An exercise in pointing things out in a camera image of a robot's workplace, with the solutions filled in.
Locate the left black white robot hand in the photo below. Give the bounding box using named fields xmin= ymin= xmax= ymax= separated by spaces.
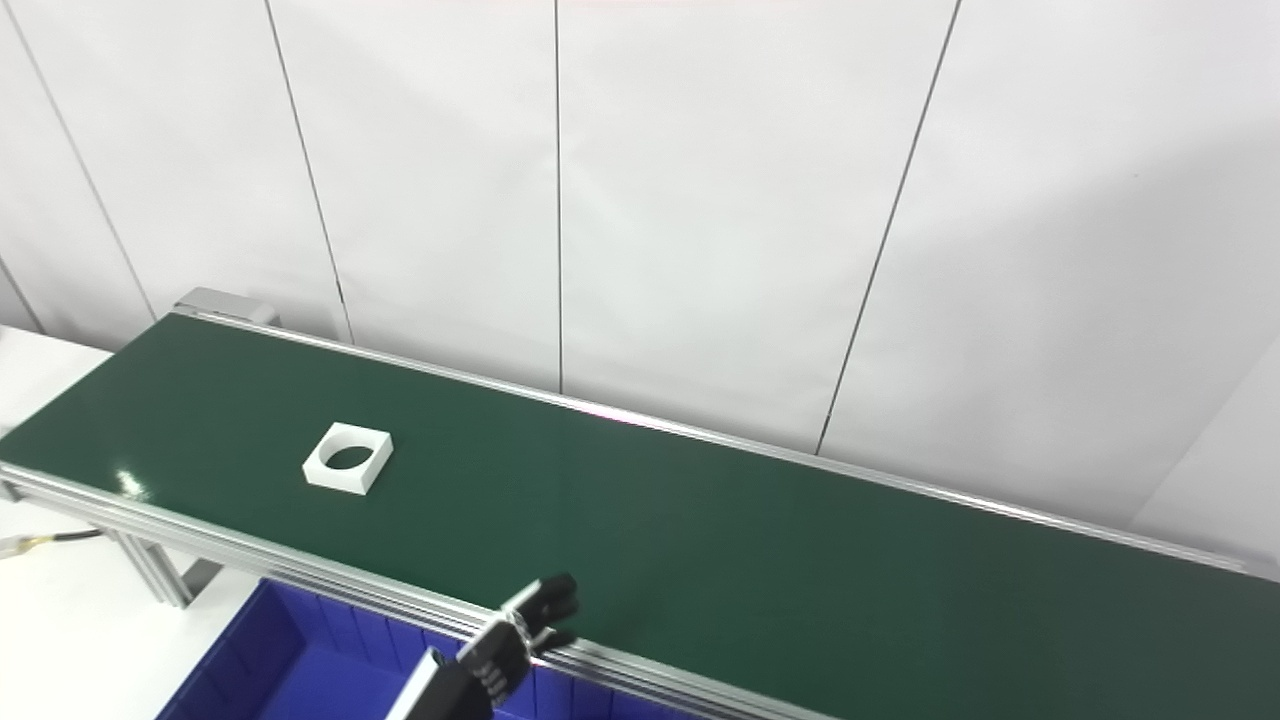
xmin=385 ymin=573 xmax=581 ymax=720

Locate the white square part round hole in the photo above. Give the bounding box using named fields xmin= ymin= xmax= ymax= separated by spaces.
xmin=302 ymin=421 xmax=395 ymax=496

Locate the blue plastic bin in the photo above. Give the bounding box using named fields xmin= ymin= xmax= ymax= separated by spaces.
xmin=155 ymin=578 xmax=701 ymax=720

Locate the green conveyor belt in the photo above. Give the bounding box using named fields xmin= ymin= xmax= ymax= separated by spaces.
xmin=0 ymin=305 xmax=1280 ymax=720

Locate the aluminium conveyor leg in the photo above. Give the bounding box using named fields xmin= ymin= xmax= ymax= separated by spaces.
xmin=100 ymin=530 xmax=226 ymax=609

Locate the grey conveyor motor housing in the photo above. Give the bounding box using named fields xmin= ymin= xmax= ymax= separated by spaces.
xmin=172 ymin=288 xmax=281 ymax=327

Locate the black yellow floor cable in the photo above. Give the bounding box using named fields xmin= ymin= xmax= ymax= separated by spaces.
xmin=0 ymin=528 xmax=106 ymax=559

